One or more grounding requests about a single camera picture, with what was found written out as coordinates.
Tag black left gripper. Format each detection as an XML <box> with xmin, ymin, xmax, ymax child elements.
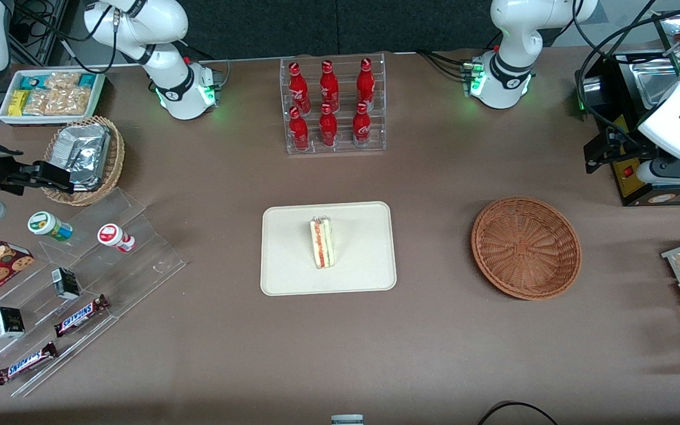
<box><xmin>585</xmin><ymin>131</ymin><xmax>661</xmax><ymax>175</ymax></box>

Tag triangular sandwich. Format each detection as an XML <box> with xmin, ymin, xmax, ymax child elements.
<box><xmin>309</xmin><ymin>216</ymin><xmax>336</xmax><ymax>270</ymax></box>

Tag light wicker basket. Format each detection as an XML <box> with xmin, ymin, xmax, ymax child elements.
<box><xmin>41</xmin><ymin>116</ymin><xmax>126</xmax><ymax>207</ymax></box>

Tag brown wicker basket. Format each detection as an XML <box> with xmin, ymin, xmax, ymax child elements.
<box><xmin>471</xmin><ymin>196</ymin><xmax>582</xmax><ymax>301</ymax></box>

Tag cream plastic tray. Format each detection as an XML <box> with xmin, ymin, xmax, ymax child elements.
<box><xmin>260</xmin><ymin>201</ymin><xmax>397</xmax><ymax>296</ymax></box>

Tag silver foil packet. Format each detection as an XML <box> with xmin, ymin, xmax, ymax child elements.
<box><xmin>50</xmin><ymin>123</ymin><xmax>111</xmax><ymax>191</ymax></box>

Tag green lidded cup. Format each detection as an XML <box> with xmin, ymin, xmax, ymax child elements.
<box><xmin>27</xmin><ymin>211</ymin><xmax>74</xmax><ymax>243</ymax></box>

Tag black food warmer case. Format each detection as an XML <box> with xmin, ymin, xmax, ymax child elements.
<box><xmin>574</xmin><ymin>11</ymin><xmax>680</xmax><ymax>207</ymax></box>

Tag white rectangular snack bin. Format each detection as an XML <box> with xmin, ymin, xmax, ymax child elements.
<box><xmin>0</xmin><ymin>70</ymin><xmax>106</xmax><ymax>126</ymax></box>

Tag clear bag of crackers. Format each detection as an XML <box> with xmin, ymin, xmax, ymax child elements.
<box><xmin>45</xmin><ymin>71</ymin><xmax>81</xmax><ymax>90</ymax></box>
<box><xmin>45</xmin><ymin>87</ymin><xmax>91</xmax><ymax>116</ymax></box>
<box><xmin>24</xmin><ymin>89</ymin><xmax>51</xmax><ymax>116</ymax></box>

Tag yellow snack bar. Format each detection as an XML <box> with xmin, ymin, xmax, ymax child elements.
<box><xmin>9</xmin><ymin>90</ymin><xmax>31</xmax><ymax>117</ymax></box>

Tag steel warmer pan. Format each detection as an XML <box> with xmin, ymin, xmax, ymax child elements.
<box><xmin>634</xmin><ymin>64</ymin><xmax>680</xmax><ymax>112</ymax></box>

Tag red lidded cup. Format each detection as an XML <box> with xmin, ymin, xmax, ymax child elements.
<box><xmin>97</xmin><ymin>223</ymin><xmax>136</xmax><ymax>253</ymax></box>

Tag small black carton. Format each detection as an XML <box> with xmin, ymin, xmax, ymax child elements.
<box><xmin>0</xmin><ymin>306</ymin><xmax>26</xmax><ymax>339</ymax></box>
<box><xmin>51</xmin><ymin>267</ymin><xmax>81</xmax><ymax>300</ymax></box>

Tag clear acrylic stepped display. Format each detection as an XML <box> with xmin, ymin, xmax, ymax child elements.
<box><xmin>0</xmin><ymin>188</ymin><xmax>187</xmax><ymax>398</ymax></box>

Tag brown Snickers bar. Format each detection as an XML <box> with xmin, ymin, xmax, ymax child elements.
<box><xmin>0</xmin><ymin>342</ymin><xmax>59</xmax><ymax>386</ymax></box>
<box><xmin>54</xmin><ymin>295</ymin><xmax>111</xmax><ymax>338</ymax></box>

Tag red cola bottle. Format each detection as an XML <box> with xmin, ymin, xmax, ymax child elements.
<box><xmin>319</xmin><ymin>103</ymin><xmax>338</xmax><ymax>148</ymax></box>
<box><xmin>289</xmin><ymin>62</ymin><xmax>311</xmax><ymax>114</ymax></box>
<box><xmin>357</xmin><ymin>57</ymin><xmax>375</xmax><ymax>110</ymax></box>
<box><xmin>352</xmin><ymin>102</ymin><xmax>371</xmax><ymax>148</ymax></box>
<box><xmin>289</xmin><ymin>106</ymin><xmax>310</xmax><ymax>151</ymax></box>
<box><xmin>320</xmin><ymin>60</ymin><xmax>340</xmax><ymax>112</ymax></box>

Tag clear acrylic bottle rack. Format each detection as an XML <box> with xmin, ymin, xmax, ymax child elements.
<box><xmin>279</xmin><ymin>52</ymin><xmax>387</xmax><ymax>155</ymax></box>

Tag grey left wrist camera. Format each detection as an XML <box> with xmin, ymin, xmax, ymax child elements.
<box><xmin>635</xmin><ymin>155</ymin><xmax>680</xmax><ymax>189</ymax></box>

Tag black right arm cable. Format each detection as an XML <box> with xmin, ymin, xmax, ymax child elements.
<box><xmin>18</xmin><ymin>0</ymin><xmax>119</xmax><ymax>74</ymax></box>

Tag black base cables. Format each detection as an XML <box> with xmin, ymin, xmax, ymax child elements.
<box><xmin>416</xmin><ymin>50</ymin><xmax>474</xmax><ymax>81</ymax></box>

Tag black cable loop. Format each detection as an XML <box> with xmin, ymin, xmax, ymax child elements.
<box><xmin>478</xmin><ymin>401</ymin><xmax>559</xmax><ymax>425</ymax></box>

